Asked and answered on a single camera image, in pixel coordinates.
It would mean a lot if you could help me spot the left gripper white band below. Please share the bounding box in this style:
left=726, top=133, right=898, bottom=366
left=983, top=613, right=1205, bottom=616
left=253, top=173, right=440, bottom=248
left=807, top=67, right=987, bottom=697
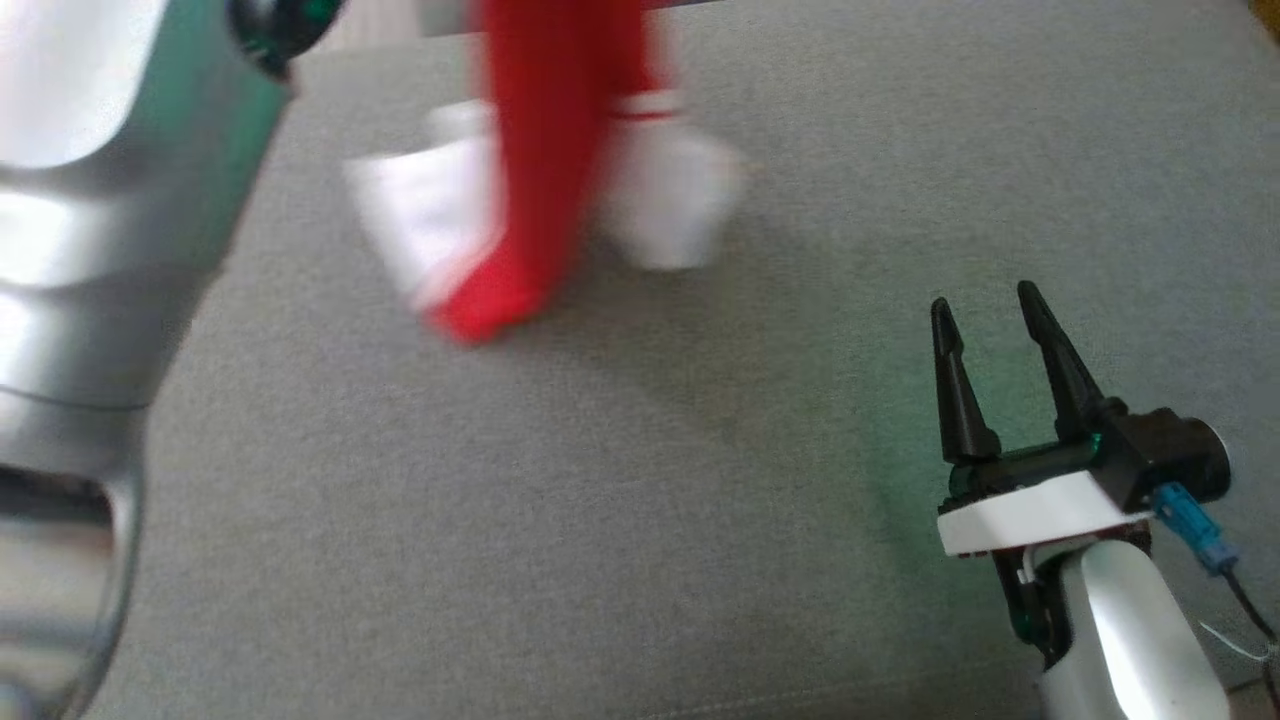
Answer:
left=228, top=0, right=346, bottom=79

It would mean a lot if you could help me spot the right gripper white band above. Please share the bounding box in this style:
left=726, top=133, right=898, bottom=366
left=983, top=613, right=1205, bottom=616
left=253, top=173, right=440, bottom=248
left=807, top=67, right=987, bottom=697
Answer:
left=930, top=281, right=1154, bottom=673

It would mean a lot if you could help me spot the red and white garment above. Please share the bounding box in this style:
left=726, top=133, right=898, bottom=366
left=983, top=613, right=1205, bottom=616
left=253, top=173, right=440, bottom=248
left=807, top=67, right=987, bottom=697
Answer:
left=345, top=0, right=749, bottom=346

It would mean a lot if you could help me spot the grey fabric sofa seat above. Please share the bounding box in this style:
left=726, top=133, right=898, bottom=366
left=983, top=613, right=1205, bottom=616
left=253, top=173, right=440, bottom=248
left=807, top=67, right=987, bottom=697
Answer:
left=85, top=0, right=1280, bottom=720

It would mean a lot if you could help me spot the blue plug black cable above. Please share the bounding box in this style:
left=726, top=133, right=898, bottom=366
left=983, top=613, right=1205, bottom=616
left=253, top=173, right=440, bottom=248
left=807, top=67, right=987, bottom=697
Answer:
left=1150, top=483, right=1280, bottom=646

